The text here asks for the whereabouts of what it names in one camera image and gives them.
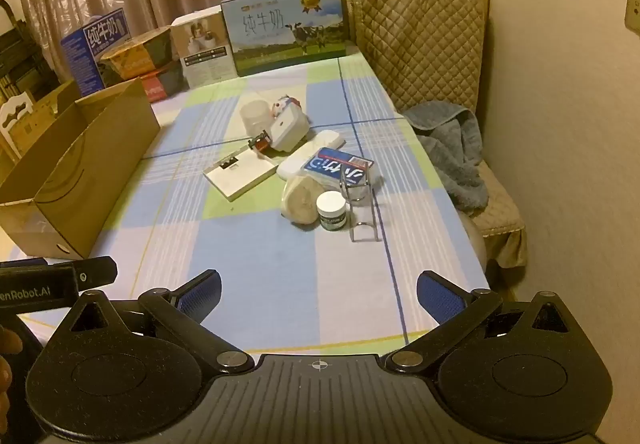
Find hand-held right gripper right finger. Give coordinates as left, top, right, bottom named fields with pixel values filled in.
left=382, top=270, right=576, bottom=377

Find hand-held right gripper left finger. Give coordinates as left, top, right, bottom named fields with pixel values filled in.
left=62, top=269, right=256, bottom=377

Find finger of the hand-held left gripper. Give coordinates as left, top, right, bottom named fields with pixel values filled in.
left=75, top=256, right=119, bottom=288

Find metal wire rack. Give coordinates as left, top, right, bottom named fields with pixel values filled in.
left=338, top=161, right=381, bottom=243

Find brown cardboard box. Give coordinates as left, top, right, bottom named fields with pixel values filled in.
left=0, top=77, right=161, bottom=260

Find white scale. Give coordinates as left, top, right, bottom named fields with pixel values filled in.
left=202, top=147, right=279, bottom=203

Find white remote control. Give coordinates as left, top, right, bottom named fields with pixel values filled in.
left=277, top=129, right=346, bottom=181

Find blue tissue pack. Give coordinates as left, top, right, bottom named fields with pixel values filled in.
left=302, top=147, right=384, bottom=191

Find translucent plastic cup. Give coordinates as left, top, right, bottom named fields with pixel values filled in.
left=239, top=99, right=274, bottom=136

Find Doraemon plush toy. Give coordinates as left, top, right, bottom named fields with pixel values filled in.
left=270, top=94, right=304, bottom=119

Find person's left hand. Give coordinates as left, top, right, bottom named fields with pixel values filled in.
left=0, top=325, right=24, bottom=427

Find white gauze roll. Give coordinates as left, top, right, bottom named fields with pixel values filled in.
left=281, top=174, right=327, bottom=226

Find small jar with white lid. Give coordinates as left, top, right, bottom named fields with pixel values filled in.
left=316, top=191, right=349, bottom=232

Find grey towel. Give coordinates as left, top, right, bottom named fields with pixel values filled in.
left=402, top=100, right=489, bottom=215

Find small red-brown gadget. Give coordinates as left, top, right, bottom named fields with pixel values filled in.
left=248, top=134, right=274, bottom=156

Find printed cardboard cartons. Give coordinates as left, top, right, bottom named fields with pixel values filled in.
left=7, top=79, right=82, bottom=161

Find white carved chair back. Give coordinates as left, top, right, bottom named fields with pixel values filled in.
left=0, top=92, right=36, bottom=160

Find white plastic container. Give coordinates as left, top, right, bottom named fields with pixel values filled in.
left=269, top=105, right=309, bottom=153

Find red instant noodle bowl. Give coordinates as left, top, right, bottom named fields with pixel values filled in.
left=141, top=62, right=186, bottom=104

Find tall blue milk carton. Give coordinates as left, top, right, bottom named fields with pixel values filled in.
left=60, top=16, right=132, bottom=95

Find dark shelf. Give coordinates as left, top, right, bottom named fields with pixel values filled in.
left=0, top=0, right=57, bottom=106

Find white product box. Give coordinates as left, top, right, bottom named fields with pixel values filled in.
left=170, top=9, right=236, bottom=89

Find chair with quilted beige cover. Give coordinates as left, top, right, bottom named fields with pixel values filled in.
left=345, top=0, right=529, bottom=270

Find cow print milk box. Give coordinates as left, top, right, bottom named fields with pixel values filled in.
left=220, top=0, right=349, bottom=78

